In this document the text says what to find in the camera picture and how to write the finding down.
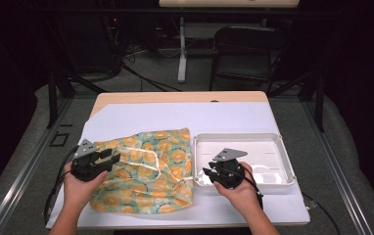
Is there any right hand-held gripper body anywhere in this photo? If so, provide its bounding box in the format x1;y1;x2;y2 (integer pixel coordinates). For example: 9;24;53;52
211;147;249;190

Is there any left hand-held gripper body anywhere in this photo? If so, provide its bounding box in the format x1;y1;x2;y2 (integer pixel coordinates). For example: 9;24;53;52
70;138;110;183

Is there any white plastic tray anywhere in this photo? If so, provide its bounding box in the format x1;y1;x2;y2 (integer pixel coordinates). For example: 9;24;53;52
193;131;298;196

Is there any orange print drawstring bag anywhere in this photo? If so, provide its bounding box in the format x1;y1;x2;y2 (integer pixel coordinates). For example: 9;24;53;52
88;127;196;214

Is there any person's left hand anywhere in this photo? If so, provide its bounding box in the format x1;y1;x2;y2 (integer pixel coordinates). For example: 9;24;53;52
62;161;110;213

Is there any person's right hand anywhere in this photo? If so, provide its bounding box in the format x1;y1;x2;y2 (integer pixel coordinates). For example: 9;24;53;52
212;162;263;218

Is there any white table cover sheet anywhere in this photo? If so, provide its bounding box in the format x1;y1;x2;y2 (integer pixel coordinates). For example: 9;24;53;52
46;101;310;229

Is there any black metal stand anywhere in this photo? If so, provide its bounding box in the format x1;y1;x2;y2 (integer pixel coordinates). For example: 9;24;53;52
46;62;108;129
266;65;327;133

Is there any black chair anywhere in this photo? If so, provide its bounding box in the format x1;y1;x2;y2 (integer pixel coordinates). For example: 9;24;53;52
209;24;291;96

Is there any white desk leg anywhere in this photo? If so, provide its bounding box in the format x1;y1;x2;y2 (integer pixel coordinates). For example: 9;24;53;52
176;16;189;84

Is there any black metal crossbar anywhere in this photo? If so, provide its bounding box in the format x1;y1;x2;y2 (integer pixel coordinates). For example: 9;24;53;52
37;7;340;18

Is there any right hand-held gripper cable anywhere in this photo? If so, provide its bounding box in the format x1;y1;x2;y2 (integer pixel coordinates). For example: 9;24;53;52
220;165;264;211

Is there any hand-held gripper cable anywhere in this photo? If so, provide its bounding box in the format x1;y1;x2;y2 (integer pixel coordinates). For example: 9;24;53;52
42;146;79;226
220;165;264;211

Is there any left hand-held gripper cable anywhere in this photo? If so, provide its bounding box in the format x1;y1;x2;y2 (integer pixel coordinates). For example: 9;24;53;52
42;146;79;226

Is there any aluminium rail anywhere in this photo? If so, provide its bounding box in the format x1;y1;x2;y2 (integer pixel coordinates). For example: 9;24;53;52
301;97;374;235
0;97;75;235

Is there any black floor cable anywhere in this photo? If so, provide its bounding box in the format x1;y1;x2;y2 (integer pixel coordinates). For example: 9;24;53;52
122;63;183;93

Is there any black cable with grey plug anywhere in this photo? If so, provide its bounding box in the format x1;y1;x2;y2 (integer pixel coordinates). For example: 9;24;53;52
302;192;342;235

